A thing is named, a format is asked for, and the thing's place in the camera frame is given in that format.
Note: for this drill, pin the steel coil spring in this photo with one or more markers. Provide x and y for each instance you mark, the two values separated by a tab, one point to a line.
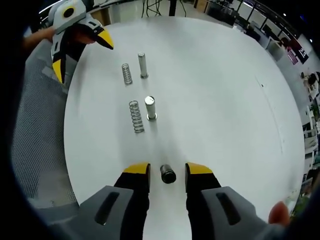
127	74
136	116

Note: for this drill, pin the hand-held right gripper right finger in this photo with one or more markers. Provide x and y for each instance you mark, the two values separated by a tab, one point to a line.
207	200

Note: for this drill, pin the grey mesh office chair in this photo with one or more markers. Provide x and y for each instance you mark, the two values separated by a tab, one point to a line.
37	130

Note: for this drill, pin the silver metal pin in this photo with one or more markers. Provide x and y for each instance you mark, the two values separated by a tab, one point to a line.
142	64
168	174
150	108

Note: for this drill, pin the person's left forearm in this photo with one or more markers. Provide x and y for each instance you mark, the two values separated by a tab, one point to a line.
35	38

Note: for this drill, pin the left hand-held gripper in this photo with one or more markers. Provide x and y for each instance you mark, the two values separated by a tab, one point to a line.
67	15

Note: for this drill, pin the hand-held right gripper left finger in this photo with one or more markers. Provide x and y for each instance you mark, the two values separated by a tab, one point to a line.
130	200

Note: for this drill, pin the black table leg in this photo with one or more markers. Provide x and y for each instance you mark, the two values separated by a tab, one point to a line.
172	7

